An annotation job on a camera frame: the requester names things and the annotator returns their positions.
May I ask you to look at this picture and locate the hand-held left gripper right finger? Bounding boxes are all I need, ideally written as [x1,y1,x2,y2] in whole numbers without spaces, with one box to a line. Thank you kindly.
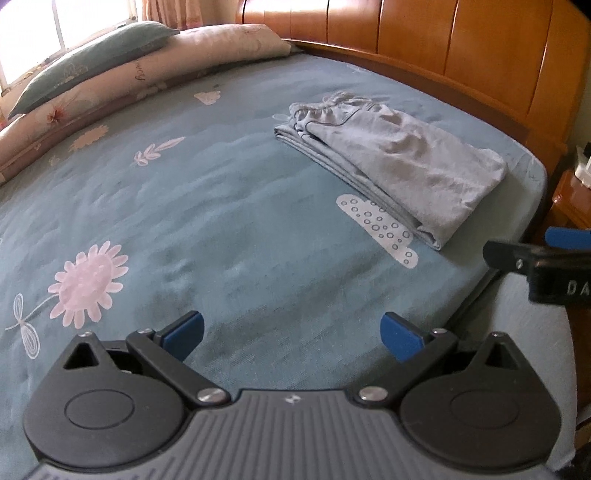
[355,311,537,409]

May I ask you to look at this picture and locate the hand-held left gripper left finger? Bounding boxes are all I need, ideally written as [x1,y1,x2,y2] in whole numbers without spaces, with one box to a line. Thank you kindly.
[60,310,230,408]

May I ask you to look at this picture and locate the wooden headboard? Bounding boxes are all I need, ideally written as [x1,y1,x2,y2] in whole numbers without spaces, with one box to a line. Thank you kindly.
[235,0,583,178]

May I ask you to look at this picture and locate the wooden nightstand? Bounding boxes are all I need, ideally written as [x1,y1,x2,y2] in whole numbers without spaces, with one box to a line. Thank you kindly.
[545,170,591,232]

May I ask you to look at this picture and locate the pink floral folded quilt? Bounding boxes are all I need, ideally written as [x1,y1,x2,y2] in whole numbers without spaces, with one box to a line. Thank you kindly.
[0,23,305,186]

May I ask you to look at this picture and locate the teal floral bed sheet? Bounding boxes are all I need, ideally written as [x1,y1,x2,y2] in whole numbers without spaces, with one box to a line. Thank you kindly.
[0,51,549,480]

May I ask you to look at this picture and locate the pink curtain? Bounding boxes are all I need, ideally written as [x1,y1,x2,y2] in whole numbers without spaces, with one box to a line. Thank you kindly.
[141,0,238,29]

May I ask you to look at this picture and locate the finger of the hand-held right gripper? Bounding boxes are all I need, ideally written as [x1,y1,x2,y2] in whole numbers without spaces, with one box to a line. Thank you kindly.
[482,240,591,278]
[545,226,591,252]

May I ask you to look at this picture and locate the teal pillow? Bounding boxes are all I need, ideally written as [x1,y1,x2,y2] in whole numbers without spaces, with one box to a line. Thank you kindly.
[8,21,181,119]

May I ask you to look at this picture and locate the window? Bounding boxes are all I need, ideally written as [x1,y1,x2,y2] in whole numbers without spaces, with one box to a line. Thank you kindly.
[0,0,148,93]

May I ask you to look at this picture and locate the grey sweatpants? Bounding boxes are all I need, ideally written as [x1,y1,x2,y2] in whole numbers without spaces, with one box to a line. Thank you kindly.
[273,91,509,252]

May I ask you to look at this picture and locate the white object on nightstand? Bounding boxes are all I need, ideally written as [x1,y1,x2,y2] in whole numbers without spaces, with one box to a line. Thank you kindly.
[573,141,591,189]

